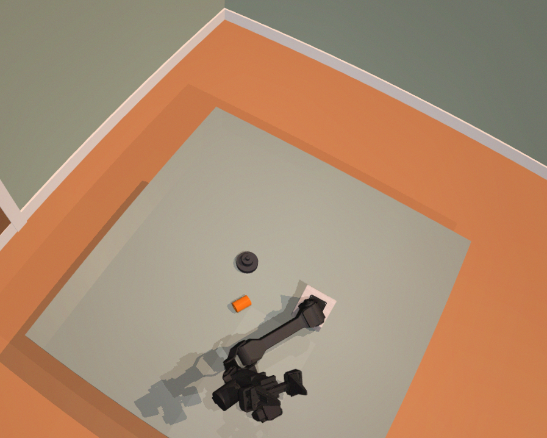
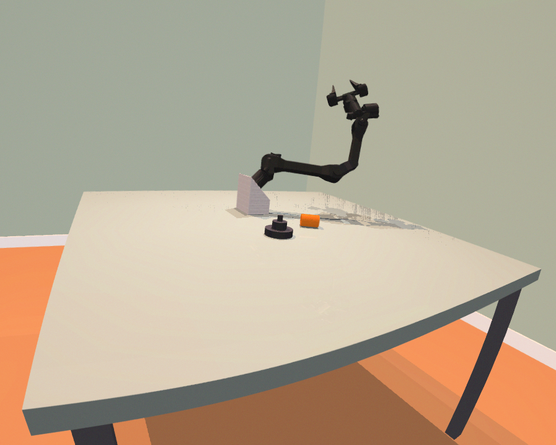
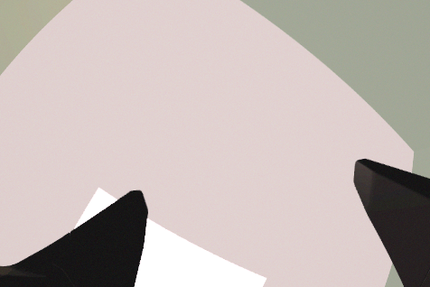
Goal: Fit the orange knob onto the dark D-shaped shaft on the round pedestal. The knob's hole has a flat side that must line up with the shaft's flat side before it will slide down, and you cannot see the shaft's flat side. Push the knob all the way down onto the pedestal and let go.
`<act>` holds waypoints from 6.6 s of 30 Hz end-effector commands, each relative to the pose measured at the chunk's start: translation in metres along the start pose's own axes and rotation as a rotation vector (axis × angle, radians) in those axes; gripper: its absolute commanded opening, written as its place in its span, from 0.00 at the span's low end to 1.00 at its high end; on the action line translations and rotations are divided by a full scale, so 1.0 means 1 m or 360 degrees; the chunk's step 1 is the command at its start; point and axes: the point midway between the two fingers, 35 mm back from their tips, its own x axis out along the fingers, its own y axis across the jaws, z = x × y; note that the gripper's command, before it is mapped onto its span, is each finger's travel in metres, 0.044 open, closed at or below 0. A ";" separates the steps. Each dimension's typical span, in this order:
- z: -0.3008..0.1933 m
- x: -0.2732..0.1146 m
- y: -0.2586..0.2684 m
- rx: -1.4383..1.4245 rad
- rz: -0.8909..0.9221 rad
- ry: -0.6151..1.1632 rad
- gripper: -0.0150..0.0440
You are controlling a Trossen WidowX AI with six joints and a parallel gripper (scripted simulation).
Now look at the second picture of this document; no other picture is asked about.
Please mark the orange knob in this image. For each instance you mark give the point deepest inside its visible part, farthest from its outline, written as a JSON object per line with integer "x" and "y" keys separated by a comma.
{"x": 310, "y": 220}

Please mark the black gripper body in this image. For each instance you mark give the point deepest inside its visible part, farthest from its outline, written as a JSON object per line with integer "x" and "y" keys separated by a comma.
{"x": 349, "y": 97}

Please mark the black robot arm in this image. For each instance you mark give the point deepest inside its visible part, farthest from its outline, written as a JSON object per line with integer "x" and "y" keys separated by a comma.
{"x": 273, "y": 163}

